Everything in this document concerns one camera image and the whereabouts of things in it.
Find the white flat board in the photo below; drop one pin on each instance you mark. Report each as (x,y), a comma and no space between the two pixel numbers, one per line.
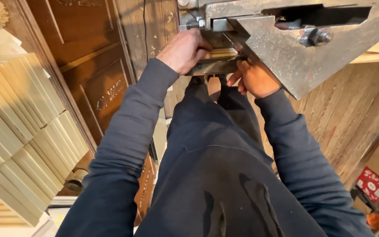
(28,230)

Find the person's left hand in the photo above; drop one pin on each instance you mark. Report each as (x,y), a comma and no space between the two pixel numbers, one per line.
(183,51)

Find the person's left fingers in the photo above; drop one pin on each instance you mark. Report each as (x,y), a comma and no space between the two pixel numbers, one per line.
(205,52)

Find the red patterned box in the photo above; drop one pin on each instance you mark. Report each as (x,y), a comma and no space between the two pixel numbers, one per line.
(371,184)

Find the person's right fingers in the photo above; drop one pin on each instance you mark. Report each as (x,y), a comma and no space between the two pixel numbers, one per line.
(236,79)

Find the large hex bolt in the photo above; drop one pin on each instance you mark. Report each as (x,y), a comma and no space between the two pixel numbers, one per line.
(319,36)

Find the stack of pale wooden slats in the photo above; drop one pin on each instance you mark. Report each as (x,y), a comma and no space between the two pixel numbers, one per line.
(21,131)

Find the pale grooved wooden strip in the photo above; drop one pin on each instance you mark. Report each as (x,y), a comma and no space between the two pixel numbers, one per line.
(224,53)

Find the orange object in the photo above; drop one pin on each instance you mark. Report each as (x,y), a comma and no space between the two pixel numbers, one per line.
(375,220)

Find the person's right hand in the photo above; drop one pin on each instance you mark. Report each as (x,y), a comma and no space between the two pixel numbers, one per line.
(258,80)

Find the grey metal woodworking machine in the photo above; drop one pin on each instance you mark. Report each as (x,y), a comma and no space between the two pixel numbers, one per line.
(285,56)

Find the brown round pipe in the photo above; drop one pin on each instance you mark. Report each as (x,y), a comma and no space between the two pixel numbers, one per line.
(76,180)

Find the dark carved wooden door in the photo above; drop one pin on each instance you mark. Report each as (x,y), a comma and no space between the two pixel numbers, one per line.
(90,72)

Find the small hex bolt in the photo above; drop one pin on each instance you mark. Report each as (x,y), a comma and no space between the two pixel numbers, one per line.
(196,23)

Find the white sheet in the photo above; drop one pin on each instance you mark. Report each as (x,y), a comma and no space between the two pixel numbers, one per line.
(5,42)

